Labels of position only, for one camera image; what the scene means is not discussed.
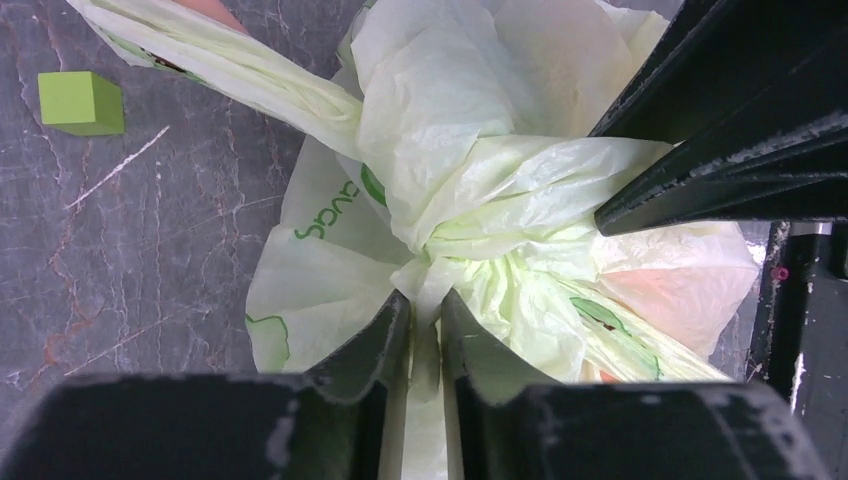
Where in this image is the pink tripod stand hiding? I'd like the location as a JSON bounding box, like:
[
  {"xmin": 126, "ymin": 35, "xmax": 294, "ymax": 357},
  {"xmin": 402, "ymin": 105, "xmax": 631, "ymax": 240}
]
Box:
[{"xmin": 176, "ymin": 0, "xmax": 249, "ymax": 35}]

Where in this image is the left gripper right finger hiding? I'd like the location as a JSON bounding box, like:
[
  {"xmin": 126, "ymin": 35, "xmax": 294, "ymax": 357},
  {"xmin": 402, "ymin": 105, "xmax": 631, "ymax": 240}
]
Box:
[{"xmin": 441, "ymin": 292, "xmax": 828, "ymax": 479}]

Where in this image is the pale green plastic bag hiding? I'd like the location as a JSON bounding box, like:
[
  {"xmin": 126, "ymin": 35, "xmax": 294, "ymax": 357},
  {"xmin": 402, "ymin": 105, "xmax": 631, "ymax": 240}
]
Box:
[{"xmin": 74, "ymin": 1, "xmax": 758, "ymax": 479}]

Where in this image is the green cube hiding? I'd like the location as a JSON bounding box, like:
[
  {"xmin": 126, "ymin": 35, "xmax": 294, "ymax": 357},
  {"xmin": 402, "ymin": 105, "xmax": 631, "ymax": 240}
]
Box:
[{"xmin": 37, "ymin": 71, "xmax": 125, "ymax": 136}]

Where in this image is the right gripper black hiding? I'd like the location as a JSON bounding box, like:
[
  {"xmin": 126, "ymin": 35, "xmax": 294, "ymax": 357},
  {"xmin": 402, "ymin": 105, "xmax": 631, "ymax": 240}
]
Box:
[{"xmin": 594, "ymin": 110, "xmax": 847, "ymax": 479}]

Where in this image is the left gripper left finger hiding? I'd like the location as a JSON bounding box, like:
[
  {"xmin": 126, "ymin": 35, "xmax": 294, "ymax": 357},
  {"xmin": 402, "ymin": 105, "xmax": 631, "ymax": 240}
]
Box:
[{"xmin": 1, "ymin": 293, "xmax": 411, "ymax": 479}]

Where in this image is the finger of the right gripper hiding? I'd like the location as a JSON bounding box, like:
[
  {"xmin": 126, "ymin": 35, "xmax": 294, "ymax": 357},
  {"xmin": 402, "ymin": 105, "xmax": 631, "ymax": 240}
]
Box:
[{"xmin": 590, "ymin": 0, "xmax": 847, "ymax": 143}]

